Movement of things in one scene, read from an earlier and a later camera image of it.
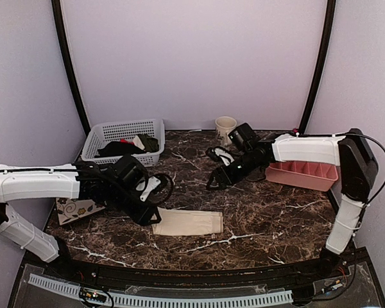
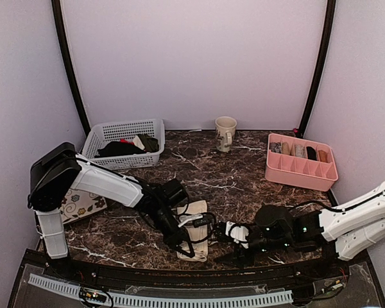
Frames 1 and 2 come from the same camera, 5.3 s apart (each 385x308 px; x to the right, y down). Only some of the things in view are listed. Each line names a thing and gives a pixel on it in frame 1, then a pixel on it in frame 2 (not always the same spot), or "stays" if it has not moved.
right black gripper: (220, 181) → (234, 259)
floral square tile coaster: (68, 208) stays
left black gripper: (142, 215) → (174, 239)
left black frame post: (59, 28) stays
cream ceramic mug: (224, 126) stays
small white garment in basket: (138, 143) stays
